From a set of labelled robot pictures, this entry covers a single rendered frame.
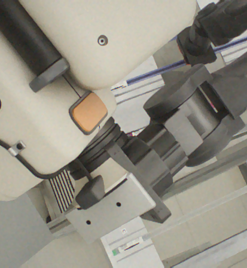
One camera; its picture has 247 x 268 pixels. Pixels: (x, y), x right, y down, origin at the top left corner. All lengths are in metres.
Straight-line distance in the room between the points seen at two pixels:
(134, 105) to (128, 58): 0.95
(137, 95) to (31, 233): 0.46
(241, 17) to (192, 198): 1.91
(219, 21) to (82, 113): 0.62
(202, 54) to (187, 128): 0.66
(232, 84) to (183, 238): 2.06
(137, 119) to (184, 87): 0.78
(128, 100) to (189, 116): 0.79
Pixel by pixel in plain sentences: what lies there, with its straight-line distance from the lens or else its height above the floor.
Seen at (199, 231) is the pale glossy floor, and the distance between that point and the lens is 2.89.
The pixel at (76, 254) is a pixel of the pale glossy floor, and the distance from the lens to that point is 2.24.
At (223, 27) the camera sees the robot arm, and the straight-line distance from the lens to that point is 1.18.
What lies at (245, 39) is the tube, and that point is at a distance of 1.50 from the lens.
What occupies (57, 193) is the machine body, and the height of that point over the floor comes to 0.14.
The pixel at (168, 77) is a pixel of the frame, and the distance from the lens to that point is 1.95.
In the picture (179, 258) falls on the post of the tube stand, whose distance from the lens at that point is 1.46.
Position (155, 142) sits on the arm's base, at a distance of 0.68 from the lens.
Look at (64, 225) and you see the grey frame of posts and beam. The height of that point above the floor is 0.44.
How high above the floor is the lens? 1.61
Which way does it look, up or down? 36 degrees down
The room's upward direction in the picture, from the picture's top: 58 degrees clockwise
